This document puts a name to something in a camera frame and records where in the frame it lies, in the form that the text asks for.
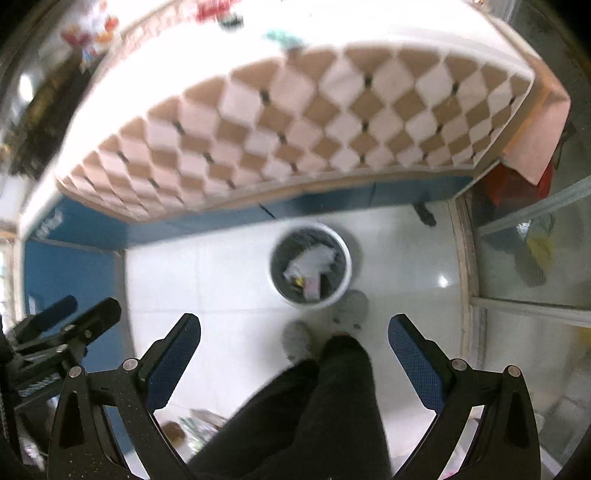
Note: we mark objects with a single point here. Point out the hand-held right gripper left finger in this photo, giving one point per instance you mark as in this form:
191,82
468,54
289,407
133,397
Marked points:
168,369

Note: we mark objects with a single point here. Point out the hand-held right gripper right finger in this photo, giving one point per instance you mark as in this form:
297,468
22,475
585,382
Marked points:
418,369

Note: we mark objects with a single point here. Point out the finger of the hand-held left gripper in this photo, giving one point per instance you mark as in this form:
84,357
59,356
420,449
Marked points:
51,314
94,319

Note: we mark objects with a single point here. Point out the white round trash bin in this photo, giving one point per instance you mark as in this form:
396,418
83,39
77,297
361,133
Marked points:
310,265

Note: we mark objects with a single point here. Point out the clear plastic snack wrapper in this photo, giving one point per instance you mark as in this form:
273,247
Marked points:
201,424

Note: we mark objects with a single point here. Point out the grey slipper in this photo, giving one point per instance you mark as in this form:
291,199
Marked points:
298,340
353,310

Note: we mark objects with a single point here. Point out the person's black pants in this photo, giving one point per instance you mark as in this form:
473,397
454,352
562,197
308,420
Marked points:
318,415

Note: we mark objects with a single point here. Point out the crumpled white paper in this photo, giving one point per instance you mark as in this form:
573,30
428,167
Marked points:
310,263

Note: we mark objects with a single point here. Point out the black bed leg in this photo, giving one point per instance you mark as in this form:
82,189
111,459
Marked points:
425,214

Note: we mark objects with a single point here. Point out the glass sliding door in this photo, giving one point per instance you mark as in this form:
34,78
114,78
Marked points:
526,258

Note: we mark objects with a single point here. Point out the red box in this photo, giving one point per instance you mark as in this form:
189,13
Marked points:
503,184

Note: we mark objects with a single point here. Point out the pink cloth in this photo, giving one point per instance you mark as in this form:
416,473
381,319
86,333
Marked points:
538,124

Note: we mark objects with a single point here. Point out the checkered quilted mattress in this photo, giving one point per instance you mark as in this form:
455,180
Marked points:
295,120

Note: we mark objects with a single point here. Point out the colourful printed bag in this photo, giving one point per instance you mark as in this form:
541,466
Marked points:
90,32

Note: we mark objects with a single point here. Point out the red packet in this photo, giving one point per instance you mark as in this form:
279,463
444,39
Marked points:
212,9

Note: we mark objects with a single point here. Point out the teal crumpled wrapper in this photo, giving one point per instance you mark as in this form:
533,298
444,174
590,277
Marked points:
284,39

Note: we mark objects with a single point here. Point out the blue bed frame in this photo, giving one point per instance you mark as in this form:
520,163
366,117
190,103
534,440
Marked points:
92,258

